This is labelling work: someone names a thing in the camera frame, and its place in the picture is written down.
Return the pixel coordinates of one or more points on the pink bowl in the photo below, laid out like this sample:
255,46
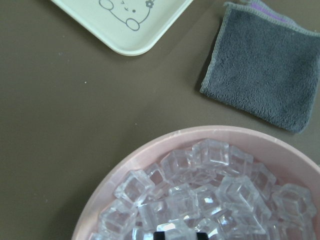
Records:
286,162

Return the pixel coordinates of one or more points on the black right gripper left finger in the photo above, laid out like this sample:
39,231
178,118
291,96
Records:
159,235

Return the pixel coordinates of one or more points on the cream rabbit serving tray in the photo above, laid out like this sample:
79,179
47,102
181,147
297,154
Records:
128,27

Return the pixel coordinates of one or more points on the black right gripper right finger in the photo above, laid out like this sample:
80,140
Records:
202,236

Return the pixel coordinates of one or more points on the grey folded cloth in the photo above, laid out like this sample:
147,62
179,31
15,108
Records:
265,64

